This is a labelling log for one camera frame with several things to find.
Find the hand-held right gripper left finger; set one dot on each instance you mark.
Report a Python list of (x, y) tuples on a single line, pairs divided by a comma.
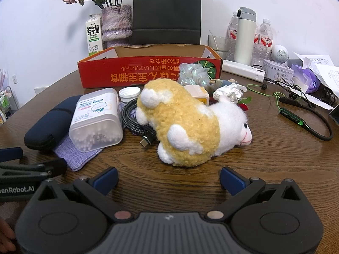
[(107, 180)]

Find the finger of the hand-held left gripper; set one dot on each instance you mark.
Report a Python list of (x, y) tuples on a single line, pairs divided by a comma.
[(10, 154), (53, 168)]

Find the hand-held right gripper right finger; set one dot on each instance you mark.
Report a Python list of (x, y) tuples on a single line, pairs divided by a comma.
[(231, 181)]

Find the purple knit cloth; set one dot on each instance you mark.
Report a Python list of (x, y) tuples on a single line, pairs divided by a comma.
[(76, 158)]

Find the navy zip case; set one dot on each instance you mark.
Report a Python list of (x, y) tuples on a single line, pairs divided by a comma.
[(47, 127)]

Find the clear cotton swab box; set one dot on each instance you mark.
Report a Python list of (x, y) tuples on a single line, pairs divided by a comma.
[(95, 116)]

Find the yellow white plush toy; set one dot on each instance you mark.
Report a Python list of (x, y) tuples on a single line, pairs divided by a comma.
[(185, 127)]

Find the red artificial rose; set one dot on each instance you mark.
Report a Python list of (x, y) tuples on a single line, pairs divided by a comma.
[(242, 105)]

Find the white bottle cap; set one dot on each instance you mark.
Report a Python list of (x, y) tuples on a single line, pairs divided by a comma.
[(129, 93)]

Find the white tissue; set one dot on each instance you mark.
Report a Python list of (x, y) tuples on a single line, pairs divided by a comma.
[(230, 91)]

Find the small blue cream toy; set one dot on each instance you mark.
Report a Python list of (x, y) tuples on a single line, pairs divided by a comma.
[(219, 83)]

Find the red cardboard box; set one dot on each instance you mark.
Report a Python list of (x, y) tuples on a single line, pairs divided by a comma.
[(106, 71)]

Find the iridescent plastic bag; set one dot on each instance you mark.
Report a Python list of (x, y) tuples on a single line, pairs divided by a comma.
[(190, 74)]

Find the wooden desktop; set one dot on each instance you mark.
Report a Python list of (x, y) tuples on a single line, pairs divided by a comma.
[(264, 150)]

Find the person's left hand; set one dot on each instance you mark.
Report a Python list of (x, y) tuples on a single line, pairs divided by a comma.
[(6, 236)]

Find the green black neckband earphones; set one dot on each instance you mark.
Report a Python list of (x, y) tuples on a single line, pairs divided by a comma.
[(291, 112)]

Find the white power bank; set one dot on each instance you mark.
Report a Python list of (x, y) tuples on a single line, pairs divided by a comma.
[(243, 70)]

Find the purple tissue pack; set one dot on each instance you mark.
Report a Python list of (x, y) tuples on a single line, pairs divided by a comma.
[(307, 79)]

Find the glass cup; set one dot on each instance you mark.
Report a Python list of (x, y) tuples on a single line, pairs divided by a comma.
[(218, 47)]

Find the white astronaut speaker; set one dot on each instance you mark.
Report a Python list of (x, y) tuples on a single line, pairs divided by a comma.
[(280, 54)]

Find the white green milk carton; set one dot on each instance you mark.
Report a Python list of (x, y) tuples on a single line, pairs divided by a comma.
[(93, 37)]

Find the white thermos bottle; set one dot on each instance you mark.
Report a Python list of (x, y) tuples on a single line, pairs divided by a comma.
[(245, 42)]

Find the clear water bottle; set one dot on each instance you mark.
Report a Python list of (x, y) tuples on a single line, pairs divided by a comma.
[(264, 45), (231, 37)]

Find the white paper sheets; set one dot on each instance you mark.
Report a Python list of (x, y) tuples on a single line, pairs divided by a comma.
[(325, 71)]

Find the purple ceramic vase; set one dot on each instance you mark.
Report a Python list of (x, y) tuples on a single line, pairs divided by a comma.
[(116, 23)]

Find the black paper bag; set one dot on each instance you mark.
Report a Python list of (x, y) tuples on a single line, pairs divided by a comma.
[(164, 13)]

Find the white wall socket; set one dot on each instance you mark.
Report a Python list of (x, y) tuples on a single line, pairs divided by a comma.
[(14, 79)]

